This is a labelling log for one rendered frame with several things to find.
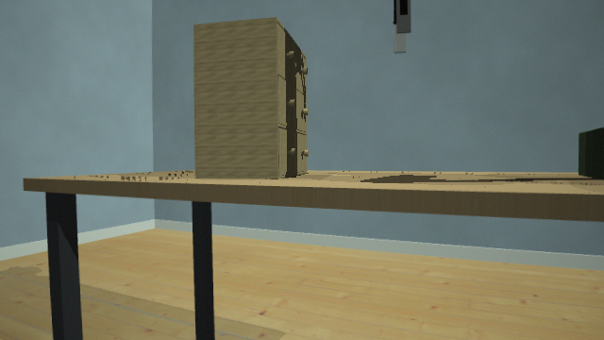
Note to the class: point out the dark brown wooden chest of drawers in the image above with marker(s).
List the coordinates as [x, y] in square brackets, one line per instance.
[236, 99]

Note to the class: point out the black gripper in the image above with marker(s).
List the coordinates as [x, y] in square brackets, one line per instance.
[402, 24]

